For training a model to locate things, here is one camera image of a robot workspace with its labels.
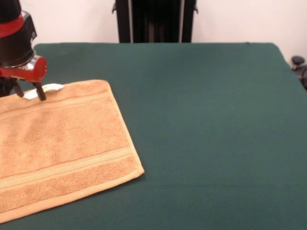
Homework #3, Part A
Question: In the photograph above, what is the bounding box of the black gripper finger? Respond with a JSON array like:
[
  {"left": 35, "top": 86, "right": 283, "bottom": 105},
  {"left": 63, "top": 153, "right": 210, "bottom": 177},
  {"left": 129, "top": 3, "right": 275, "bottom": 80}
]
[
  {"left": 12, "top": 79, "right": 24, "bottom": 98},
  {"left": 33, "top": 82, "right": 47, "bottom": 102}
]

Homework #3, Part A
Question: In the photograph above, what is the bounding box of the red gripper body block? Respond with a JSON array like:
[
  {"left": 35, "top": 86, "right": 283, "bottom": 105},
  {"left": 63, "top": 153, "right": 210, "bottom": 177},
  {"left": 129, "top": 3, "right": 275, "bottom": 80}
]
[{"left": 0, "top": 56, "right": 47, "bottom": 84}]

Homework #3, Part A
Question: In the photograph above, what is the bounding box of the tan terry towel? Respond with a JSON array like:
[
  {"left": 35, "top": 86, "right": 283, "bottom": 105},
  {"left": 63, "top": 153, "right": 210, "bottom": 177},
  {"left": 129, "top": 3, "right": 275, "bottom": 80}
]
[{"left": 0, "top": 79, "right": 145, "bottom": 225}]

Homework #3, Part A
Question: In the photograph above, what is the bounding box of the black stand column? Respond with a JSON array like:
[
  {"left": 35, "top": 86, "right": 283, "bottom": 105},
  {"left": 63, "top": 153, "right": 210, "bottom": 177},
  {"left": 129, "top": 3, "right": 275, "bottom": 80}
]
[{"left": 111, "top": 0, "right": 200, "bottom": 44}]

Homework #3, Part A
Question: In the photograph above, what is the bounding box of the dark green table cloth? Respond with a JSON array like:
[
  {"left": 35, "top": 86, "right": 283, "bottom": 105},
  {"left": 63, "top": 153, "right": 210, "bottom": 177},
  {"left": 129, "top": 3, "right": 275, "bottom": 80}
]
[{"left": 0, "top": 42, "right": 307, "bottom": 230}]

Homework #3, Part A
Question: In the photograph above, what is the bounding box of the black equipment and cable pile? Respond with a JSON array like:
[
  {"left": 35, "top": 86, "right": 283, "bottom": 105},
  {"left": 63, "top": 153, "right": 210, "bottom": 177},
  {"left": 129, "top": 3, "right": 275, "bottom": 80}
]
[{"left": 0, "top": 77, "right": 16, "bottom": 98}]

